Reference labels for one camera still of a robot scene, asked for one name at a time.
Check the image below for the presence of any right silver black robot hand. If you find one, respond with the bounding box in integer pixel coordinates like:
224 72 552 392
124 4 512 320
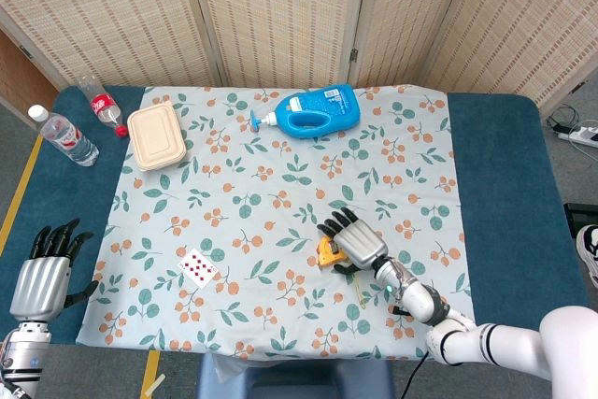
318 206 390 278

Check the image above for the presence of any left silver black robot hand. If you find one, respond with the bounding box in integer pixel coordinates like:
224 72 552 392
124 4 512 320
8 218 100 323

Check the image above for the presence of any yellow chick tape measure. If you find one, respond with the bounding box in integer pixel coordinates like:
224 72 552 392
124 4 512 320
317 235 369 311

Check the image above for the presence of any floral printed tablecloth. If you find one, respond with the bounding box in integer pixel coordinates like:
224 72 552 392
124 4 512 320
75 84 478 362

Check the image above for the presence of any blue pump detergent bottle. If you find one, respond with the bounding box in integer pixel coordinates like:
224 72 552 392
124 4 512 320
249 83 362 140

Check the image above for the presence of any blue padded stool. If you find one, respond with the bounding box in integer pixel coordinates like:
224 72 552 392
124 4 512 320
193 352 396 399

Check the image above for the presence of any clear water bottle white cap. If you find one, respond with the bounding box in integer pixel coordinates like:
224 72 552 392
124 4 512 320
26 105 100 168

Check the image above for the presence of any dark blue table cover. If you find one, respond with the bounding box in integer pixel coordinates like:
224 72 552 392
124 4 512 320
0 85 591 365

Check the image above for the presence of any nine of diamonds card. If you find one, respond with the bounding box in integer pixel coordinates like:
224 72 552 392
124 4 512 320
178 247 220 290

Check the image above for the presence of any beige lidded lunch box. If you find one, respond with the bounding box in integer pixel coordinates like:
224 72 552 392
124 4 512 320
126 100 188 173

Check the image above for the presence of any cola bottle red label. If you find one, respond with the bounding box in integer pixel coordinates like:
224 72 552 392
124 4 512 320
77 75 130 138

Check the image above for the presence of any black box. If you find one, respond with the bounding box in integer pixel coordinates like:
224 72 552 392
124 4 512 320
562 202 598 237

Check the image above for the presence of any black and white sneaker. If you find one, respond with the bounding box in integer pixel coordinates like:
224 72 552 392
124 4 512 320
575 224 598 289

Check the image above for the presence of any bamboo folding screen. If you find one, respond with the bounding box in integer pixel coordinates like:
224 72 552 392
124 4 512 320
0 0 598 110

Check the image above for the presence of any white power strip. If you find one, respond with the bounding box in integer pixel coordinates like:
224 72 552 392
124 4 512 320
558 125 598 149

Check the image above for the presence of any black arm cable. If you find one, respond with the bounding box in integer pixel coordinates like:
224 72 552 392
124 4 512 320
400 349 431 399

